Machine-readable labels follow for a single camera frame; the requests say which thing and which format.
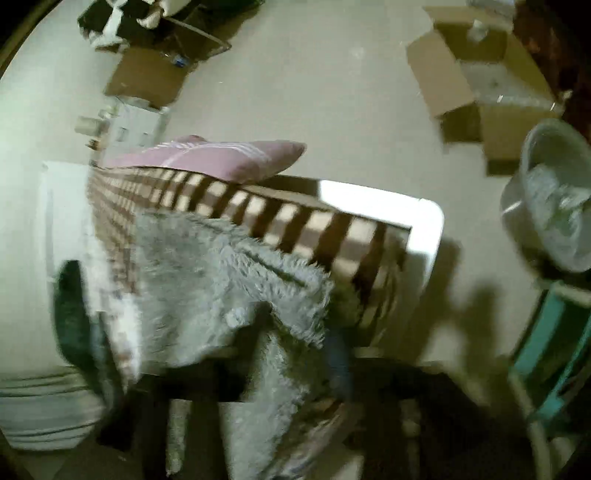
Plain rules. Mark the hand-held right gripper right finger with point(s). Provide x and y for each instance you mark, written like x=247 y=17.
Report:
x=339 y=364

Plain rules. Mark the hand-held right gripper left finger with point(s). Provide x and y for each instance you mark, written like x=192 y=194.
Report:
x=203 y=381

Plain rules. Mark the grey fleece blanket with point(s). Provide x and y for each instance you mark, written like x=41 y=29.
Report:
x=207 y=277

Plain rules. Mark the brown checked bed sheet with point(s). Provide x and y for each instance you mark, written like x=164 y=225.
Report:
x=295 y=226

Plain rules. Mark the dark green blanket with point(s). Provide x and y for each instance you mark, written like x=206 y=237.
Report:
x=74 y=314

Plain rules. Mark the striped green curtain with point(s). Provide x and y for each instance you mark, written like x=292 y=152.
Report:
x=46 y=406

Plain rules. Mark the teal rack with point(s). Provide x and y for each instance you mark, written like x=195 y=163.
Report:
x=554 y=341

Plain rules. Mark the pink pillow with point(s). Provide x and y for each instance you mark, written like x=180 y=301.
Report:
x=207 y=157

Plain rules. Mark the white plastic basin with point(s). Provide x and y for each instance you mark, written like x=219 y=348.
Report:
x=521 y=203

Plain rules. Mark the white nightstand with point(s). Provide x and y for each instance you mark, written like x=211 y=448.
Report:
x=138 y=127

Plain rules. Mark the pale crumpled cloth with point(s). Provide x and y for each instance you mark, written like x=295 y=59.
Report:
x=558 y=203

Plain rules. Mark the small open cardboard box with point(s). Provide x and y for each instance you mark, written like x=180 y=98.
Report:
x=489 y=110

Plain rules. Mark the large cardboard box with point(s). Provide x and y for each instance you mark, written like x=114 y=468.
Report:
x=147 y=78

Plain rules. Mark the black and white jacket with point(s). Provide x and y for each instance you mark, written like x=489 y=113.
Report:
x=111 y=18

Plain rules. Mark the white bed frame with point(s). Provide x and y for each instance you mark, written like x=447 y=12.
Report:
x=383 y=203

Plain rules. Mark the metal frame chair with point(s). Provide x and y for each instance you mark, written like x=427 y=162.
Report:
x=198 y=39

